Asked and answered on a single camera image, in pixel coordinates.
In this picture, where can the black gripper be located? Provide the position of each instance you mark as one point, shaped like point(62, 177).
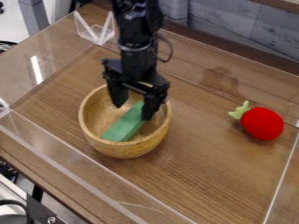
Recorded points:
point(134, 72)

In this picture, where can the green rectangular stick block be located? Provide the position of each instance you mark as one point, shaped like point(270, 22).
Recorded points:
point(127, 125)

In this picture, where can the brown wooden bowl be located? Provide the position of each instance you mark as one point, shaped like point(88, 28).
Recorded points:
point(98, 114)

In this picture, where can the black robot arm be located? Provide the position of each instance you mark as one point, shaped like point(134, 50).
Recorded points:
point(141, 19)

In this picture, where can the red plush strawberry toy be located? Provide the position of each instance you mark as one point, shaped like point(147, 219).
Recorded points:
point(261, 122)

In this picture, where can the black table leg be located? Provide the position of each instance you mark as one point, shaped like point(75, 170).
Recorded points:
point(38, 193)

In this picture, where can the clear acrylic tray enclosure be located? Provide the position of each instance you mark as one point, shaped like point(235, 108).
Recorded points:
point(193, 148)

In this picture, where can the grey post in background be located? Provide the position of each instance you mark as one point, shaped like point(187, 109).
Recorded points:
point(34, 15)

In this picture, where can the black metal bracket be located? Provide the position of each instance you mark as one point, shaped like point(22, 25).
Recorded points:
point(42, 214)

